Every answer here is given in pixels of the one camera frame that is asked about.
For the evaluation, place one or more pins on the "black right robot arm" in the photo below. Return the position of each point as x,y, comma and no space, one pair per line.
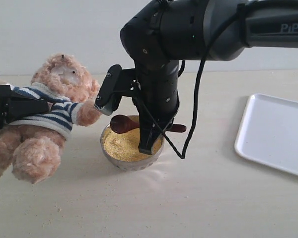
165,34

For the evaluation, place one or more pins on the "steel bowl of yellow grain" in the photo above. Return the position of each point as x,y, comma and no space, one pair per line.
122,149

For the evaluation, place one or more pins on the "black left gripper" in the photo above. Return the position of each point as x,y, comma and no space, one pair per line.
16,106

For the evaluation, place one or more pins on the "brown teddy bear striped shirt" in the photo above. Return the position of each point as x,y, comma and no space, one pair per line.
33,145

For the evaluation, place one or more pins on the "white rectangular plastic tray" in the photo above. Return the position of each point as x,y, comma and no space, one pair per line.
268,133

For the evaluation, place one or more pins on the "dark red wooden spoon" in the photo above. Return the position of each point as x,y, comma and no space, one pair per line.
122,124

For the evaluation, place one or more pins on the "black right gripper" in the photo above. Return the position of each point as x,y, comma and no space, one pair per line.
154,93

